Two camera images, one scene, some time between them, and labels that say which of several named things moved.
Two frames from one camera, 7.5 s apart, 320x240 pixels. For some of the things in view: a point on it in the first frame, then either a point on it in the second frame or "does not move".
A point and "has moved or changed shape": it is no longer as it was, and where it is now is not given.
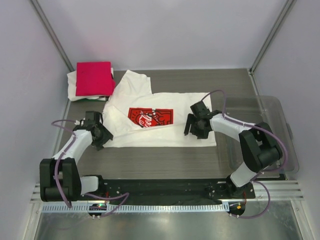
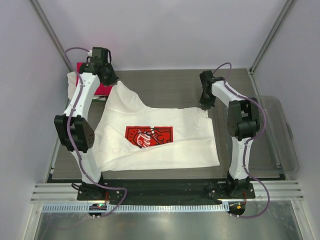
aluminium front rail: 279,191 does not move
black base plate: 145,189 does not move
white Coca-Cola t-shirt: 137,117 has moved or changed shape
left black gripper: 106,135 to 114,79
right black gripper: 201,134 to 206,105
